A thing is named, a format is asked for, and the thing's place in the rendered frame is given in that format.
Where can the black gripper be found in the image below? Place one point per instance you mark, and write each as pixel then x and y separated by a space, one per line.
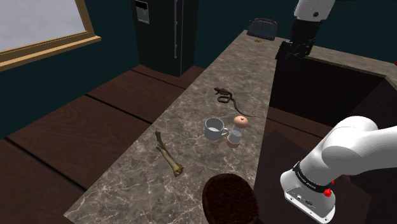
pixel 304 34

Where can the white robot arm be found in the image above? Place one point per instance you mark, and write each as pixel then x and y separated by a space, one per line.
pixel 347 149

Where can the black toaster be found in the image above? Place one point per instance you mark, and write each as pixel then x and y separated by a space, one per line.
pixel 262 28

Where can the brown lizard figure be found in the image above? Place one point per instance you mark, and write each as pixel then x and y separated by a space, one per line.
pixel 224 95

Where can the pink-capped glass grinder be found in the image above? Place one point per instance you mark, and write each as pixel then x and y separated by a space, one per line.
pixel 237 133

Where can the white mug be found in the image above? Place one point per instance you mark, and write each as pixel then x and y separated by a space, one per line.
pixel 214 128

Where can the black refrigerator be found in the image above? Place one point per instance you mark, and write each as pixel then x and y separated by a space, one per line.
pixel 164 31

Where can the dark brown round bowl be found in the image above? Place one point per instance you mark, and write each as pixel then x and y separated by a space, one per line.
pixel 229 198

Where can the tan bone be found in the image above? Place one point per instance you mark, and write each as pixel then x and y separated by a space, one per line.
pixel 167 155

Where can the wooden framed window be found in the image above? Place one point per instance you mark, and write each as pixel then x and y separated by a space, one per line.
pixel 37 21

